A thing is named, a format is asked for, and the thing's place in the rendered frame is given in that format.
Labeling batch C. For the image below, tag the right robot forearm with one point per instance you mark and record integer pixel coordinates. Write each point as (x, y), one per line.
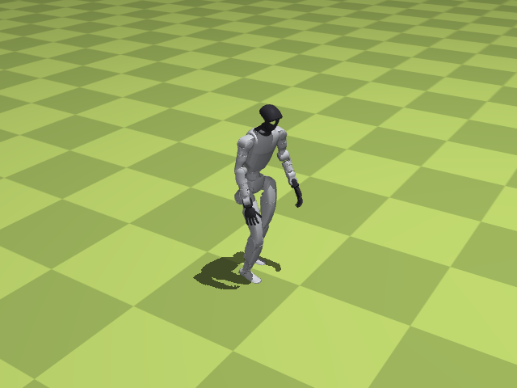
(243, 186)

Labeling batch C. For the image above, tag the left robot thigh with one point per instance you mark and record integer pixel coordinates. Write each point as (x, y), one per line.
(268, 200)

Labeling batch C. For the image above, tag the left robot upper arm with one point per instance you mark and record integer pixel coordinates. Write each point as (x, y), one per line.
(282, 144)

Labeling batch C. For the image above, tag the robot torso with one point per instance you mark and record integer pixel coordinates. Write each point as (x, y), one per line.
(258, 157)

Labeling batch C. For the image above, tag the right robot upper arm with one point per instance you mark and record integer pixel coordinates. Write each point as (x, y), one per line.
(244, 144)

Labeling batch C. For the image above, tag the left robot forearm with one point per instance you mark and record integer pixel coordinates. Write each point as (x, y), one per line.
(290, 173)

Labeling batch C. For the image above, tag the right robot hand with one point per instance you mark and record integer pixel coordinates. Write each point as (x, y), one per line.
(251, 213)

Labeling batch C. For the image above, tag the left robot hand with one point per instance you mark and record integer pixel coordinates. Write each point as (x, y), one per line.
(298, 193)

